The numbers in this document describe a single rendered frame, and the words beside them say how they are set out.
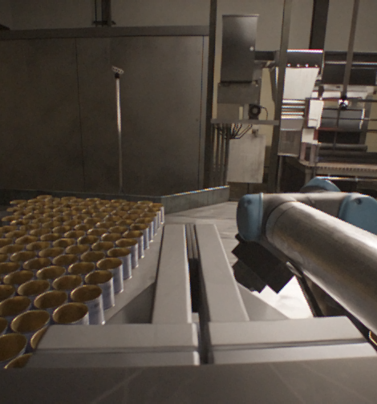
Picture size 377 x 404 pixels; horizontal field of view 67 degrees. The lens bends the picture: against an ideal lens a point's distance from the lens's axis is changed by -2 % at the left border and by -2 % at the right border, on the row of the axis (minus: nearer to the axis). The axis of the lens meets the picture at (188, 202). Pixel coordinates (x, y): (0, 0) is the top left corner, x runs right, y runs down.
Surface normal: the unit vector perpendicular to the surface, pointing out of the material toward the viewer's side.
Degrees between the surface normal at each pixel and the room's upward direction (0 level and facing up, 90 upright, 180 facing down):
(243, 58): 90
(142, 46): 90
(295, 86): 100
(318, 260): 82
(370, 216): 80
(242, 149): 90
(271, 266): 45
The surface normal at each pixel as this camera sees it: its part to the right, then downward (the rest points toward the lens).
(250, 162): -0.11, 0.26
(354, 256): -0.68, -0.68
